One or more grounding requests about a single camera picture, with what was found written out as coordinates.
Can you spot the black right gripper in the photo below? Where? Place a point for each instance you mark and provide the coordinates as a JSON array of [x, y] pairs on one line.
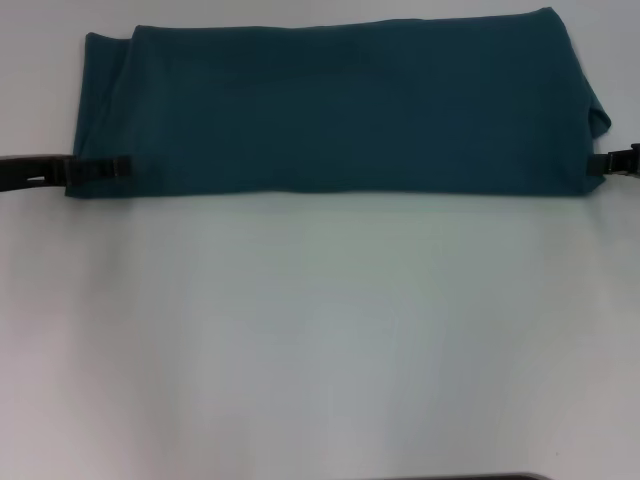
[[626, 162]]

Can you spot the teal blue printed T-shirt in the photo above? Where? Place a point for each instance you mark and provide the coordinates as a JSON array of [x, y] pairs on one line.
[[325, 110]]

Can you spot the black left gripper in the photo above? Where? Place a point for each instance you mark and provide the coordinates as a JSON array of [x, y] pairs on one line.
[[30, 172]]

